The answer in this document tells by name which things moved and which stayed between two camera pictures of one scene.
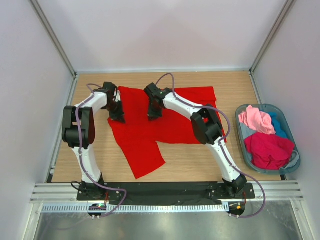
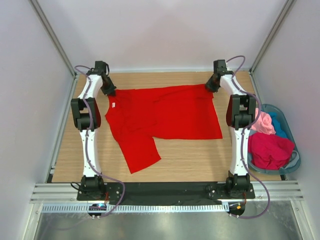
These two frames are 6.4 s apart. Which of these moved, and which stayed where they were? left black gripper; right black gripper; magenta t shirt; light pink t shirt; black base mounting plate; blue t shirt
Moved: left black gripper; right black gripper
Stayed: black base mounting plate; magenta t shirt; blue t shirt; light pink t shirt
